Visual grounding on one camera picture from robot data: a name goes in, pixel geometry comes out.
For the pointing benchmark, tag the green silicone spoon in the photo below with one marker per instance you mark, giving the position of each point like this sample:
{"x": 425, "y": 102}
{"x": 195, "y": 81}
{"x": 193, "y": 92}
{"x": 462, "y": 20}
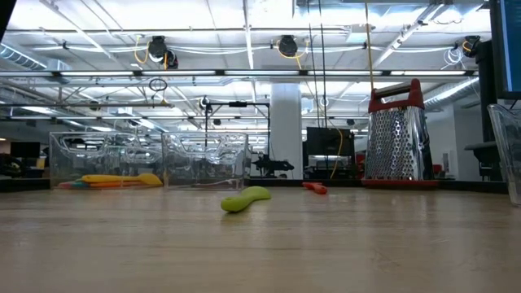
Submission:
{"x": 240, "y": 201}

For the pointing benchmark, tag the yellow silicone spatula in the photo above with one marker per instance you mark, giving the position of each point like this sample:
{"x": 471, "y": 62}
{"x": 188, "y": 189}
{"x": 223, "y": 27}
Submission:
{"x": 118, "y": 178}

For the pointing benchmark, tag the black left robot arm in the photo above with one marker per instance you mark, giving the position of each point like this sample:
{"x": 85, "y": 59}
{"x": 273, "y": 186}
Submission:
{"x": 5, "y": 16}

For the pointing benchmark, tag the background black robot arm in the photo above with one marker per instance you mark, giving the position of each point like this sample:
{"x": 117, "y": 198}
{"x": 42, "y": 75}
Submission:
{"x": 270, "y": 166}

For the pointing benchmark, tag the white building column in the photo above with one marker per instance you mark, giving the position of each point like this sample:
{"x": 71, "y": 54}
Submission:
{"x": 286, "y": 130}

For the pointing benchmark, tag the clear plastic bin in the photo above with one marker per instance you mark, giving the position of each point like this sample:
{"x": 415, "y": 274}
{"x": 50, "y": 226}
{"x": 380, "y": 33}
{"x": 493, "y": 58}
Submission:
{"x": 102, "y": 154}
{"x": 506, "y": 154}
{"x": 203, "y": 154}

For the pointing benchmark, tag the black background screen cart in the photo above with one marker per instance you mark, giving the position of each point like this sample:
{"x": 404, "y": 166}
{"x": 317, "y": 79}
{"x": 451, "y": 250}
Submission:
{"x": 325, "y": 142}

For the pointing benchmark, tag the red silicone spoon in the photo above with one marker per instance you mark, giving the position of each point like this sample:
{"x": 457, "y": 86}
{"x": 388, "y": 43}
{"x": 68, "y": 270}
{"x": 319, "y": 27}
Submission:
{"x": 316, "y": 188}

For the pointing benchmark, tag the long ceiling light strip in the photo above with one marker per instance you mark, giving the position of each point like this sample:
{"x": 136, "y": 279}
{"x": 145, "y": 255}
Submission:
{"x": 102, "y": 73}

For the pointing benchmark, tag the dark grey desk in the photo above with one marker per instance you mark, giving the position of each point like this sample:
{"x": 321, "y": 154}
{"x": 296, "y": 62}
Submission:
{"x": 486, "y": 154}

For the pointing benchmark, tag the computer monitor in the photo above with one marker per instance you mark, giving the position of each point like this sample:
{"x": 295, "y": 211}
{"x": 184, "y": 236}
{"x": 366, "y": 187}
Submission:
{"x": 509, "y": 49}

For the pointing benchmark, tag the black background stand frame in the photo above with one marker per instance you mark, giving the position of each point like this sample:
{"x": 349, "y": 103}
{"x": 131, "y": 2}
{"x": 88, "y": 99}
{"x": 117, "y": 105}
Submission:
{"x": 238, "y": 104}

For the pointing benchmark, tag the black monitor stand post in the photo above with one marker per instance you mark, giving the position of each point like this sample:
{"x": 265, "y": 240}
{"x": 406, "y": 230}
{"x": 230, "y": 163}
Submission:
{"x": 485, "y": 89}

